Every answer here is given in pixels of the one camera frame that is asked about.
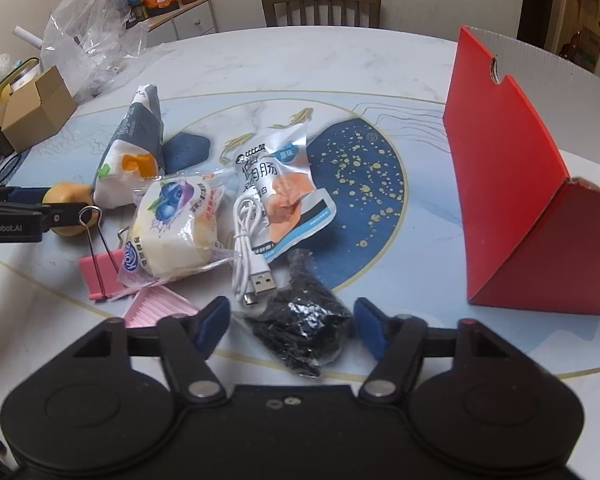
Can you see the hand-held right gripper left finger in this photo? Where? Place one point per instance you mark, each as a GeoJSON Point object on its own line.
{"type": "Point", "coordinates": [214, 317]}

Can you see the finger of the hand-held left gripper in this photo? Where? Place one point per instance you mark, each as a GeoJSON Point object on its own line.
{"type": "Point", "coordinates": [25, 196]}
{"type": "Point", "coordinates": [60, 215]}

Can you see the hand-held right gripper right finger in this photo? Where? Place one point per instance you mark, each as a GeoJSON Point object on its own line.
{"type": "Point", "coordinates": [370, 325]}

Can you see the tan rounded toy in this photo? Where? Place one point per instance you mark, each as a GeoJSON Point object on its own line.
{"type": "Point", "coordinates": [72, 192]}

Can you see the pink ribbed soap tray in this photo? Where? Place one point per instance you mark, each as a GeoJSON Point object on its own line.
{"type": "Point", "coordinates": [155, 305]}

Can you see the bag of black screws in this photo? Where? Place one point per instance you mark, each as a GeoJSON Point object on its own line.
{"type": "Point", "coordinates": [300, 320]}

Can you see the pink binder clip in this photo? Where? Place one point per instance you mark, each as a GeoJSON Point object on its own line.
{"type": "Point", "coordinates": [97, 275]}

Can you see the blueberry bread packet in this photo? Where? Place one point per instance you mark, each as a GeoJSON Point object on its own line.
{"type": "Point", "coordinates": [175, 230]}

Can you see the grey white tissue pack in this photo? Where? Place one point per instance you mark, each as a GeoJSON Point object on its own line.
{"type": "Point", "coordinates": [132, 125]}

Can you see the white blue sausage packet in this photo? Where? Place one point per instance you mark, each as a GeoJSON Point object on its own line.
{"type": "Point", "coordinates": [280, 185]}

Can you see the red cardboard box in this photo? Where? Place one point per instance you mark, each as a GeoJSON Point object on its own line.
{"type": "Point", "coordinates": [505, 185]}

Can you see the white marble patterned desktop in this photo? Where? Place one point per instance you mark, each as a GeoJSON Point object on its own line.
{"type": "Point", "coordinates": [330, 75]}

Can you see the small brown cardboard box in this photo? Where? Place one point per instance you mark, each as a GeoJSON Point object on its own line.
{"type": "Point", "coordinates": [35, 110]}

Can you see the yellow rimmed container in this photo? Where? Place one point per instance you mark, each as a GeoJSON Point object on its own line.
{"type": "Point", "coordinates": [15, 80]}

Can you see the dark blue sponge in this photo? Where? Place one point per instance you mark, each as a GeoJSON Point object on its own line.
{"type": "Point", "coordinates": [187, 150]}

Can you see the white paper roll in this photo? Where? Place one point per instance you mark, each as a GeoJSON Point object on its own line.
{"type": "Point", "coordinates": [27, 35]}

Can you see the clear plastic bag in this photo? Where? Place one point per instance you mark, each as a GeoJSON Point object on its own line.
{"type": "Point", "coordinates": [90, 35]}

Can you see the white drawer cabinet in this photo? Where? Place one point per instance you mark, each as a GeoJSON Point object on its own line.
{"type": "Point", "coordinates": [195, 20]}

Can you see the brown cardboard carton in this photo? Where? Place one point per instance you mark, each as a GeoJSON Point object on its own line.
{"type": "Point", "coordinates": [591, 45]}

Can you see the dark wooden door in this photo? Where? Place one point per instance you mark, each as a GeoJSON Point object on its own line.
{"type": "Point", "coordinates": [532, 0]}

